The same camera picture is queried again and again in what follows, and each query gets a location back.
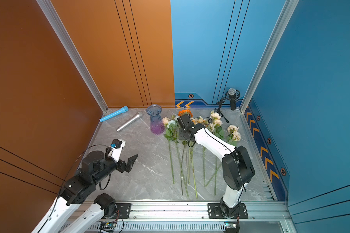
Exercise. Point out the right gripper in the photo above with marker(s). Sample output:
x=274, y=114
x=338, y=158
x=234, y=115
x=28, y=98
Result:
x=180, y=136

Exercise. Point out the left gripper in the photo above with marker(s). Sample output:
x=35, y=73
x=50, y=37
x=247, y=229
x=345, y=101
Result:
x=129, y=164

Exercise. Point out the orange flower stem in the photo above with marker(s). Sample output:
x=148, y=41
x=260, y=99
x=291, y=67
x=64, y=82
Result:
x=185, y=112

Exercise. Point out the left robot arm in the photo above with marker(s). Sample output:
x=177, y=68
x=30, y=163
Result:
x=95, y=167

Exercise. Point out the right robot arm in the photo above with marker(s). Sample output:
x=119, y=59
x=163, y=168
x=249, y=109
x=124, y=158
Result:
x=237, y=166

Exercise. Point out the purple glass vase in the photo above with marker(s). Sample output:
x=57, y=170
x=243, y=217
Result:
x=156, y=125

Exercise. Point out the peach poppy flower stem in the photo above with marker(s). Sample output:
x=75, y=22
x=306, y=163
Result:
x=203, y=121

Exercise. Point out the silver microphone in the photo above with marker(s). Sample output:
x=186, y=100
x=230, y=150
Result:
x=130, y=121

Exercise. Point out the blue microphone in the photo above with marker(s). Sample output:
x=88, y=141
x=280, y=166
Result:
x=116, y=113

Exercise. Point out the left green circuit board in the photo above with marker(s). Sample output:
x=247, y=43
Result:
x=107, y=227

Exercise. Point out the green circuit board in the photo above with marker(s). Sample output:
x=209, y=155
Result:
x=231, y=227
x=107, y=227

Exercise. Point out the right green circuit board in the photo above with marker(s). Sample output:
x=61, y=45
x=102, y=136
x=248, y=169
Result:
x=231, y=227

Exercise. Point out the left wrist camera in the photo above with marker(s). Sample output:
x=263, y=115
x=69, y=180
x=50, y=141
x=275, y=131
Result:
x=116, y=149

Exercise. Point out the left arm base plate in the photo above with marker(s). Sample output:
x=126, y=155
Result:
x=118, y=210

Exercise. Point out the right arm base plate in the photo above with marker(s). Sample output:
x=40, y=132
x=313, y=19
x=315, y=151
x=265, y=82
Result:
x=220, y=210

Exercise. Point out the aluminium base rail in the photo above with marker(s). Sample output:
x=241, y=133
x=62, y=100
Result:
x=190, y=216

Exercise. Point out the left aluminium corner post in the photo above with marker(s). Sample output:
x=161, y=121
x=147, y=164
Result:
x=57, y=25

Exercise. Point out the aluminium corner post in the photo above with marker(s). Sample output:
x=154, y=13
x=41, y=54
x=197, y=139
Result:
x=275, y=37
x=57, y=25

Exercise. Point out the right aluminium corner post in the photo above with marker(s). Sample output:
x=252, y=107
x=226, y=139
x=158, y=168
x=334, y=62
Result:
x=275, y=37

